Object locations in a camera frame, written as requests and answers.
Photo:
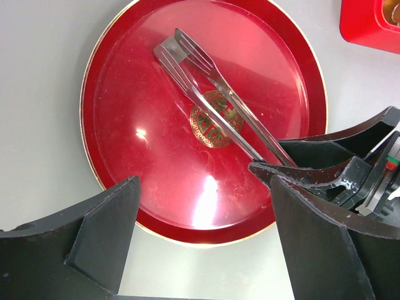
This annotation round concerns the round dark red plate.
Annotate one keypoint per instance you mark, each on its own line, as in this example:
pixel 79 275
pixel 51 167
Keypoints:
pixel 135 121

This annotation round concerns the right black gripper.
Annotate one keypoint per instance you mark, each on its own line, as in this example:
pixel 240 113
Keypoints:
pixel 362 186

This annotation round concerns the metal tongs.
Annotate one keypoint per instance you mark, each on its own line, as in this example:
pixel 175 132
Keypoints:
pixel 185 61

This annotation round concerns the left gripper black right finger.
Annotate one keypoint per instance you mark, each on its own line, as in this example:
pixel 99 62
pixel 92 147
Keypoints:
pixel 330 252

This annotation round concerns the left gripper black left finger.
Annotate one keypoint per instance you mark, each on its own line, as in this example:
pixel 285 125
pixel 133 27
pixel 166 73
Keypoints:
pixel 77 253

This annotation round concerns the red chocolate box with tray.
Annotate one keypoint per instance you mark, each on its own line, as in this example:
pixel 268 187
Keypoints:
pixel 371 23

